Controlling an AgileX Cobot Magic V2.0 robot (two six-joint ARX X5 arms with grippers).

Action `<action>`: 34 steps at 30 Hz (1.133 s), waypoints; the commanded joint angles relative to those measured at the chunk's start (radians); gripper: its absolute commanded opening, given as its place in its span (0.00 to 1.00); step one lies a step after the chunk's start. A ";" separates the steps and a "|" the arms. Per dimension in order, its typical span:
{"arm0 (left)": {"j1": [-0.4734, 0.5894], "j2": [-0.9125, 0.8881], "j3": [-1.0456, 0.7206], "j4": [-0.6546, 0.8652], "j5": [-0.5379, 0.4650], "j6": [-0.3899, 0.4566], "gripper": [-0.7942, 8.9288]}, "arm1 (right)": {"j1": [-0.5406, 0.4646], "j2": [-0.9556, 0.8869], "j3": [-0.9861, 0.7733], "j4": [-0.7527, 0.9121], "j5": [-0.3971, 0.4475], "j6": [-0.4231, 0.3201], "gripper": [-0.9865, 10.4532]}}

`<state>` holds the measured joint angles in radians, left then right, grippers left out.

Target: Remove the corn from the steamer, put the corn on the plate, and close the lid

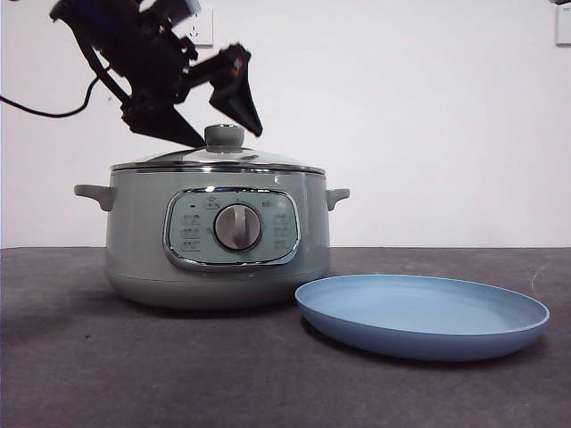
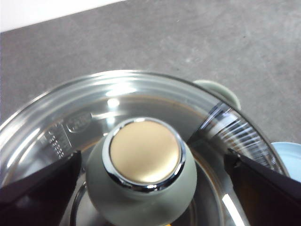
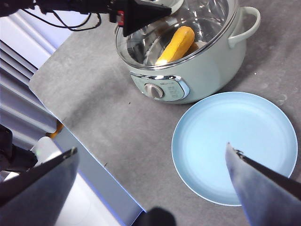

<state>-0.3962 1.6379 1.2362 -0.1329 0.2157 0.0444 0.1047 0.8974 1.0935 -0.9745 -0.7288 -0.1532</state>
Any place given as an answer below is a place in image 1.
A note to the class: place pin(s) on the glass lid with green knob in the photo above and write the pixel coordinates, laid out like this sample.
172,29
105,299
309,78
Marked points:
223,136

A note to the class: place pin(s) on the blue round plate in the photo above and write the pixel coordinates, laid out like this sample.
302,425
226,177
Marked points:
424,312

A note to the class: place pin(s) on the white wall socket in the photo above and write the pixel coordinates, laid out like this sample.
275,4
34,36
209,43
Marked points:
205,31

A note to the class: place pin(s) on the pale green electric steamer pot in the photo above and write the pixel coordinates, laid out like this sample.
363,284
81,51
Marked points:
134,245

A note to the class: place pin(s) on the white wall switch plate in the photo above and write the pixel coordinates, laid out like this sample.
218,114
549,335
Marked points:
564,27

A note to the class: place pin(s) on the pale grey left wrist camera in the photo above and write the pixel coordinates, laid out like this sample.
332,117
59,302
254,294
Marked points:
187,11

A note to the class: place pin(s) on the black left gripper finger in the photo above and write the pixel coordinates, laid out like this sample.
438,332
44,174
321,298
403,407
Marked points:
156,120
236,98

